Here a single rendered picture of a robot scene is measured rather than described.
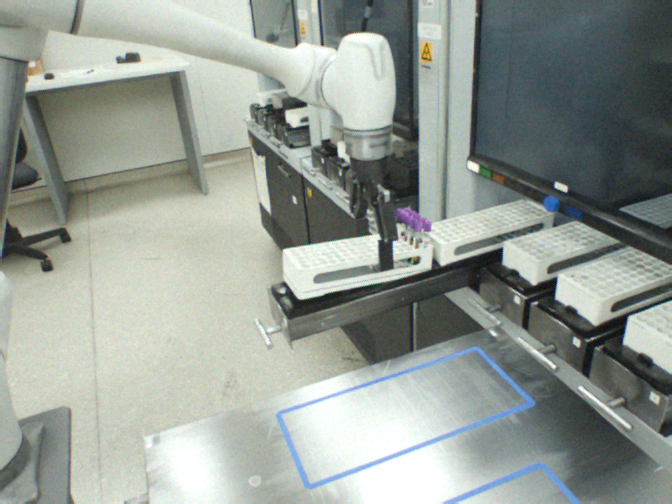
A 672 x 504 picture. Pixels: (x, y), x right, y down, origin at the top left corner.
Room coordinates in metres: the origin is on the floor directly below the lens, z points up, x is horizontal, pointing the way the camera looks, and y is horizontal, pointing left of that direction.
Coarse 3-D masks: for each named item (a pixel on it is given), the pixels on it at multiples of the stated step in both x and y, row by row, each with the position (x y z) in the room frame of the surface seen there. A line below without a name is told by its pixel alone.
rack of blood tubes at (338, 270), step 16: (352, 240) 1.02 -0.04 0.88; (368, 240) 1.02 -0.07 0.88; (400, 240) 1.02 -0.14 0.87; (288, 256) 0.94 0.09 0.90; (304, 256) 0.95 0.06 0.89; (320, 256) 0.95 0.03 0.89; (336, 256) 0.95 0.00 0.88; (352, 256) 0.94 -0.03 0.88; (368, 256) 0.95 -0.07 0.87; (400, 256) 0.96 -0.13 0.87; (288, 272) 0.94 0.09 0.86; (304, 272) 0.89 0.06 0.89; (320, 272) 0.90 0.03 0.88; (336, 272) 0.98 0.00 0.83; (352, 272) 0.98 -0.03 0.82; (368, 272) 0.98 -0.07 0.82; (384, 272) 0.94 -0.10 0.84; (400, 272) 0.96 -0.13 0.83; (416, 272) 0.97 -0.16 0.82; (304, 288) 0.88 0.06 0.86; (336, 288) 0.91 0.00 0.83
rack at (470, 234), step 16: (496, 208) 1.16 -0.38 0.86; (512, 208) 1.15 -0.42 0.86; (528, 208) 1.14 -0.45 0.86; (544, 208) 1.13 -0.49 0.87; (432, 224) 1.10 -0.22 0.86; (448, 224) 1.09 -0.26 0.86; (464, 224) 1.08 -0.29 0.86; (480, 224) 1.07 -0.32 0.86; (496, 224) 1.07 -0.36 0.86; (512, 224) 1.06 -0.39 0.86; (528, 224) 1.07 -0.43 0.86; (544, 224) 1.09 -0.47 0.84; (432, 240) 1.03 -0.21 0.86; (448, 240) 1.02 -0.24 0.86; (464, 240) 1.01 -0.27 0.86; (480, 240) 1.11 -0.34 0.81; (496, 240) 1.10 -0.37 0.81; (432, 256) 1.03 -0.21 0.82; (448, 256) 1.00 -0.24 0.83; (464, 256) 1.01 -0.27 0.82
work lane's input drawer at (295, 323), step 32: (480, 256) 1.02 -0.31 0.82; (288, 288) 0.95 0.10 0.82; (352, 288) 0.95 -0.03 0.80; (384, 288) 0.94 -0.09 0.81; (416, 288) 0.95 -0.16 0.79; (448, 288) 0.98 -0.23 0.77; (256, 320) 0.94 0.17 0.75; (288, 320) 0.85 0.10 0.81; (320, 320) 0.87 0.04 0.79; (352, 320) 0.90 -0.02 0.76
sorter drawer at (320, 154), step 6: (312, 150) 1.92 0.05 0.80; (318, 150) 1.88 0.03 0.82; (324, 150) 1.86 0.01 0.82; (330, 150) 1.90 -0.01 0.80; (312, 156) 1.92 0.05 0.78; (318, 156) 1.86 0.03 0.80; (324, 156) 1.82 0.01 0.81; (330, 156) 1.83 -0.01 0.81; (312, 162) 1.92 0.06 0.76; (318, 162) 1.87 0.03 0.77; (324, 162) 1.81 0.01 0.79; (306, 168) 1.87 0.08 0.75; (318, 168) 1.86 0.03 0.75; (324, 168) 1.81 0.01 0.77; (312, 174) 1.81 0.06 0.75; (324, 174) 1.82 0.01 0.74
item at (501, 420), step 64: (320, 384) 0.65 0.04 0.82; (384, 384) 0.64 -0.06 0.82; (448, 384) 0.63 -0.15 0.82; (512, 384) 0.62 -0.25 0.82; (192, 448) 0.54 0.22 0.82; (256, 448) 0.54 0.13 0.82; (320, 448) 0.53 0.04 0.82; (384, 448) 0.52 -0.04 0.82; (448, 448) 0.51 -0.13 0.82; (512, 448) 0.50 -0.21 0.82; (576, 448) 0.49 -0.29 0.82; (640, 448) 0.48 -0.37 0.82
